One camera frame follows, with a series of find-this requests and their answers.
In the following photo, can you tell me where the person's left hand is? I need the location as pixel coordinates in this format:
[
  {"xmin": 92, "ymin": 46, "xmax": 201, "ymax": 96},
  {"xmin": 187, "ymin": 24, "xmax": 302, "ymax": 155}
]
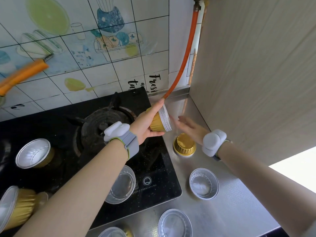
[{"xmin": 129, "ymin": 98, "xmax": 165, "ymax": 145}]

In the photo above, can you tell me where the person's right hand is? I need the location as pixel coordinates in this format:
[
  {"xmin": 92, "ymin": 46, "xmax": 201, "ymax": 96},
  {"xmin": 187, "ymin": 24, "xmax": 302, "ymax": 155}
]
[{"xmin": 170, "ymin": 115, "xmax": 211, "ymax": 146}]

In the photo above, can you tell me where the stack of foil cups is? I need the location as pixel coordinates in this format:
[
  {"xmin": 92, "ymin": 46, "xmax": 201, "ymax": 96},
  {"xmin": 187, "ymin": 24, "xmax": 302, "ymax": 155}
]
[{"xmin": 146, "ymin": 104, "xmax": 173, "ymax": 133}]

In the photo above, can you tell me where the person's left forearm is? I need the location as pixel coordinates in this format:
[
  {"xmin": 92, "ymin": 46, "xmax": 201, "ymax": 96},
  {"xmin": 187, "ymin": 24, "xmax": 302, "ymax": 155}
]
[{"xmin": 13, "ymin": 140, "xmax": 129, "ymax": 237}]

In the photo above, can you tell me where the person's right forearm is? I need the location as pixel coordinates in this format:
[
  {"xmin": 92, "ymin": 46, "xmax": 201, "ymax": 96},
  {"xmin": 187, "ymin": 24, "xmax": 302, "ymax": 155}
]
[{"xmin": 217, "ymin": 142, "xmax": 316, "ymax": 237}]

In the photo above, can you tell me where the white right wrist tracker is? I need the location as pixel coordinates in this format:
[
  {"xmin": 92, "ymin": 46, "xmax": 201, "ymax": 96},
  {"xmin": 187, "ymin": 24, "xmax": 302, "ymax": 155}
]
[{"xmin": 201, "ymin": 129, "xmax": 233, "ymax": 162}]

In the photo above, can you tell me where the white wrist tracker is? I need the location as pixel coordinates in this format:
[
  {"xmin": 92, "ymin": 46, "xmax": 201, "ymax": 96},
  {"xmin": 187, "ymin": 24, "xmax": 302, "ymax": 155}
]
[
  {"xmin": 201, "ymin": 129, "xmax": 233, "ymax": 162},
  {"xmin": 103, "ymin": 121, "xmax": 140, "ymax": 161}
]

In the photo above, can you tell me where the white left wrist tracker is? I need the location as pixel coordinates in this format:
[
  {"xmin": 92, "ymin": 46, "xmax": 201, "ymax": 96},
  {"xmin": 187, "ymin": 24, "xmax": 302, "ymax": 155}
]
[{"xmin": 103, "ymin": 121, "xmax": 140, "ymax": 161}]

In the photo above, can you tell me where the black glass gas stove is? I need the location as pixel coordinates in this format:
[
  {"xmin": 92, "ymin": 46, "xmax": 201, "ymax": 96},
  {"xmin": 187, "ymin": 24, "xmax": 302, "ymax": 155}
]
[{"xmin": 0, "ymin": 87, "xmax": 183, "ymax": 237}]

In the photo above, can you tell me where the uncovered black stove burner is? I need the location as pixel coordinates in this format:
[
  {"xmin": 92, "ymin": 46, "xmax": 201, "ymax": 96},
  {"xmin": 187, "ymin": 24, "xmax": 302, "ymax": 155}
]
[{"xmin": 66, "ymin": 92, "xmax": 138, "ymax": 158}]

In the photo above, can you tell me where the beige wooden cabinet panel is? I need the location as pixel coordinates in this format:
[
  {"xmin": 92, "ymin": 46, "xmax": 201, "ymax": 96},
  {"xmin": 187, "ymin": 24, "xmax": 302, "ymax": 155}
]
[{"xmin": 189, "ymin": 0, "xmax": 316, "ymax": 168}]

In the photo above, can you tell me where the orange gas hose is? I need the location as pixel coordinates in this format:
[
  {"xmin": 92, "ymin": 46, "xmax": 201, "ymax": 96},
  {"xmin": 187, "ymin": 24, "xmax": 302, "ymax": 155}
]
[{"xmin": 162, "ymin": 5, "xmax": 202, "ymax": 100}]

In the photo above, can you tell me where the steel wok with orange handle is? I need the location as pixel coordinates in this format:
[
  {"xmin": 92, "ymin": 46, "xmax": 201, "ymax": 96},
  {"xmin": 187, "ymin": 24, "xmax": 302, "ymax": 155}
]
[{"xmin": 0, "ymin": 53, "xmax": 54, "ymax": 108}]

